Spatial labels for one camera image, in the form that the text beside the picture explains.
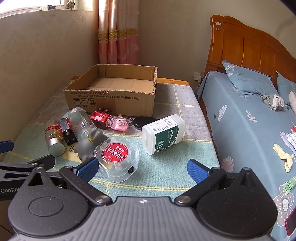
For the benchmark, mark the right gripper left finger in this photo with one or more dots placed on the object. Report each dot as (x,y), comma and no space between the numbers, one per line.
(77,178)

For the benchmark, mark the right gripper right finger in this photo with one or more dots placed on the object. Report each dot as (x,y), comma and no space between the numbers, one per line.
(207,180)

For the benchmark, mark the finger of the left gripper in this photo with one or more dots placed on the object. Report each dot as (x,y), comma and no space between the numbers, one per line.
(46,162)
(6,146)

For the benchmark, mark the yellow bottle silver cap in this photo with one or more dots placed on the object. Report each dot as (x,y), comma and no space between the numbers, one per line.
(54,138)

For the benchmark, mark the grey figurine toy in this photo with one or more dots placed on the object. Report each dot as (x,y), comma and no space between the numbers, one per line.
(89,138)

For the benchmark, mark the clear round box red label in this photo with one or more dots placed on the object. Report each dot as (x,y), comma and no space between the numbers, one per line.
(118,158)

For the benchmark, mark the clear plastic jar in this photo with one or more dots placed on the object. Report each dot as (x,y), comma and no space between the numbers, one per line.
(80,122)

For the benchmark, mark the red toy train block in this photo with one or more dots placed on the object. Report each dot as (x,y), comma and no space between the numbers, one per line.
(101,118)

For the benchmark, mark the white green medicine bottle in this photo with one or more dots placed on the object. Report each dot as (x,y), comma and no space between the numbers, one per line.
(162,134)

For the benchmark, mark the pink keychain charm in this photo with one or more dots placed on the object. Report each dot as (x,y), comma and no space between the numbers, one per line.
(119,123)

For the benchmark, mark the black glossy case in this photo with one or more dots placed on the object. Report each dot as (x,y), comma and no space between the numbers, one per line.
(141,121)

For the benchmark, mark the black toy block red wheels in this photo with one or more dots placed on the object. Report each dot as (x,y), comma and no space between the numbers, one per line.
(67,131)

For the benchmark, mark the yellow paper card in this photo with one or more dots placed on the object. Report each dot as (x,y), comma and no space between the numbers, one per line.
(70,154)

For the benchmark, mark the grey green checked mat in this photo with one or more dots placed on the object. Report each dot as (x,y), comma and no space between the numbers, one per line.
(161,174)

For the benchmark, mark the green tube on bed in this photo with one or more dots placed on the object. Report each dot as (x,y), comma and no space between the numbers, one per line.
(289,185)

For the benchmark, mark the yellow toy on bed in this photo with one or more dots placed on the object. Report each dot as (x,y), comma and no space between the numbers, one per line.
(287,158)

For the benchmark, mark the red phone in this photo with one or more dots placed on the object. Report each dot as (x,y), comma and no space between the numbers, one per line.
(290,223)

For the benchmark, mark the open cardboard box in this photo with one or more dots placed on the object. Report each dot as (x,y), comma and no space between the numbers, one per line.
(124,89)

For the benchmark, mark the grey crumpled cloth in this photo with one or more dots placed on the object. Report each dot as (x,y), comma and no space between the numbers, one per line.
(273,101)

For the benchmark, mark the blue pillow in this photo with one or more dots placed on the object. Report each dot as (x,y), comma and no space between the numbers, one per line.
(284,87)
(248,80)

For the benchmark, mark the wooden bed headboard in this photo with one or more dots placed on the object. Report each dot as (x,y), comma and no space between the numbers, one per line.
(247,47)

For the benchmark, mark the small clock on windowsill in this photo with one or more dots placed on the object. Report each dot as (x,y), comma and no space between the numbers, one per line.
(70,4)

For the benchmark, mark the pink curtain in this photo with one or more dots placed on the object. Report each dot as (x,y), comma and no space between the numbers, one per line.
(118,31)

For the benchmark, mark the wall power socket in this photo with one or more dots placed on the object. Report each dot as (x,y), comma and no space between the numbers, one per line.
(197,76)

